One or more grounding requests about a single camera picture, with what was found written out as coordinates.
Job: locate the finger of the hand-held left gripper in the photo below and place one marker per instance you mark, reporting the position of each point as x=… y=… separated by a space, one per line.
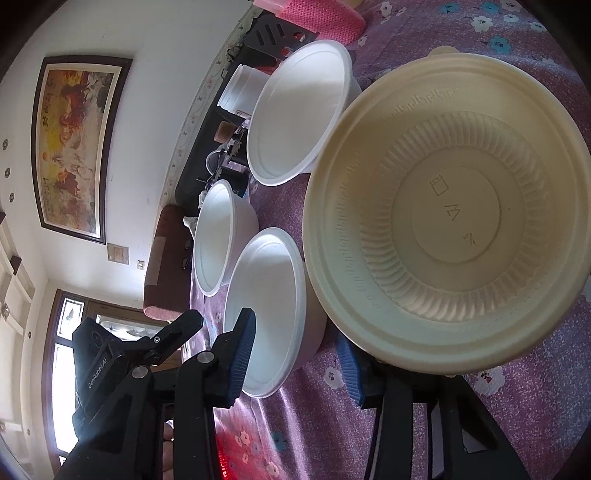
x=182 y=325

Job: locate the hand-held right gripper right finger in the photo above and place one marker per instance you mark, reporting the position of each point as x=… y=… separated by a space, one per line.
x=353 y=374

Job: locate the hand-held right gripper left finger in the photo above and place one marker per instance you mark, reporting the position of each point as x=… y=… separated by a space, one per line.
x=239 y=357

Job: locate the white bowl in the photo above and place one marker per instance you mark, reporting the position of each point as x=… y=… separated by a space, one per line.
x=272 y=295
x=214 y=240
x=295 y=115

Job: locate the large red plate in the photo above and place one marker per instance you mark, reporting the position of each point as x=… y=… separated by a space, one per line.
x=224 y=457

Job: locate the large cream bowl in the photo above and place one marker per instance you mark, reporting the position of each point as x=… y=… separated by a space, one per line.
x=461 y=207

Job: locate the wooden glass door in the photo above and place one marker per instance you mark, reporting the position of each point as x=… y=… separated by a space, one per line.
x=64 y=369

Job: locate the brown armchair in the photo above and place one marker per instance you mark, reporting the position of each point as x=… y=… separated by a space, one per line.
x=161 y=267

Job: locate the purple floral tablecloth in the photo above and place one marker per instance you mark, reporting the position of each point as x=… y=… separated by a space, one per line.
x=295 y=429

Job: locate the white cloth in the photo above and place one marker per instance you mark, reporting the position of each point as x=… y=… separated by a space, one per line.
x=189 y=221

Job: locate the white plastic cup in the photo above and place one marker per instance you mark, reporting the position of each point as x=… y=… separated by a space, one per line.
x=240 y=90

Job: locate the black slotted rack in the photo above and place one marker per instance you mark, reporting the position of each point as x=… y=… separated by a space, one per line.
x=270 y=37

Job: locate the pink knitted item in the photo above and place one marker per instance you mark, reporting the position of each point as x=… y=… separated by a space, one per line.
x=323 y=21

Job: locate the paper wall notice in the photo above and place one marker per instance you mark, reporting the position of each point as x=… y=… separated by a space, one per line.
x=118 y=253

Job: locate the framed wall painting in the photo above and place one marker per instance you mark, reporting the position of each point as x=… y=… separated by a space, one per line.
x=69 y=147

